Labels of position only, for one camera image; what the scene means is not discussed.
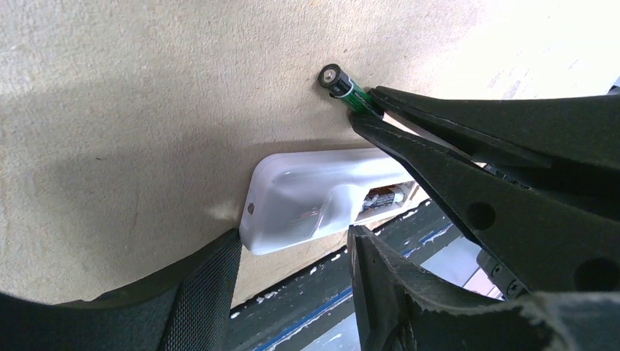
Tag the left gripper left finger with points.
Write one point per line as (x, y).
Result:
(184, 306)

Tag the green black AAA battery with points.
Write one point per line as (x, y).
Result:
(342, 87)

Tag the silver black AAA battery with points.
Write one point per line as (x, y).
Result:
(382, 197)

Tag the white remote control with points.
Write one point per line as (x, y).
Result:
(295, 198)

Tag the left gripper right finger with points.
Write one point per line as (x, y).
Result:
(402, 306)

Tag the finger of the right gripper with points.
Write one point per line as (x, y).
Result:
(550, 243)
(525, 132)

